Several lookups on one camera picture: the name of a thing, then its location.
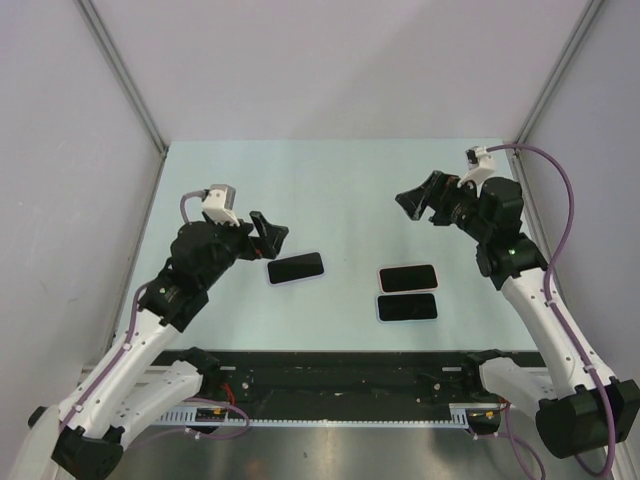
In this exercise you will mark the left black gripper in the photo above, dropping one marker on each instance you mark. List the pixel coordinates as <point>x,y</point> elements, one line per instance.
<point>274,235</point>

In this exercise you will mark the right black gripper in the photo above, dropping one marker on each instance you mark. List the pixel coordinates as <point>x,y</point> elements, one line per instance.
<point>416,201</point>

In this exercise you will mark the black phone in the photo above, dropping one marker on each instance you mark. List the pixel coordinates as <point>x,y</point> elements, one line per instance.
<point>407,278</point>
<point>295,268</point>
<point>406,306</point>

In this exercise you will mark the purple phone case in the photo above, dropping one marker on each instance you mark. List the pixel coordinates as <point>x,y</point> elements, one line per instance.
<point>272,285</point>

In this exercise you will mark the pink phone case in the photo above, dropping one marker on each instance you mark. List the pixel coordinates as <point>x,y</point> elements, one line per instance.
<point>382,280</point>

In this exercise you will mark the blue phone case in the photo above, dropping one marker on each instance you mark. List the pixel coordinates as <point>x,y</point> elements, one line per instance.
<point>385,321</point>

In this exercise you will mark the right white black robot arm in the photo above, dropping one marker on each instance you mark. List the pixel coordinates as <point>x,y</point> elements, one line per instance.
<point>583,406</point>

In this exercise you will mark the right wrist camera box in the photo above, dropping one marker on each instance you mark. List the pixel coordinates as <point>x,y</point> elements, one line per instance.
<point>481,166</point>

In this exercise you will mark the white slotted cable duct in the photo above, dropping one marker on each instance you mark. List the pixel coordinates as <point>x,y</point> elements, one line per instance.
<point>456,416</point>

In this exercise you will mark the right aluminium frame post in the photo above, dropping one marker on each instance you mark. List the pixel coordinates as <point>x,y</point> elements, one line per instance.
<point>569,53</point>

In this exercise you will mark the aluminium frame post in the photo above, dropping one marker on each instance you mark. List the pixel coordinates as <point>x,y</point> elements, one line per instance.
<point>116,63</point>
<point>569,53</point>

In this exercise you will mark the left aluminium frame post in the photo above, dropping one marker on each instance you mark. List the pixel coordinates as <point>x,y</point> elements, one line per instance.
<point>116,63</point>

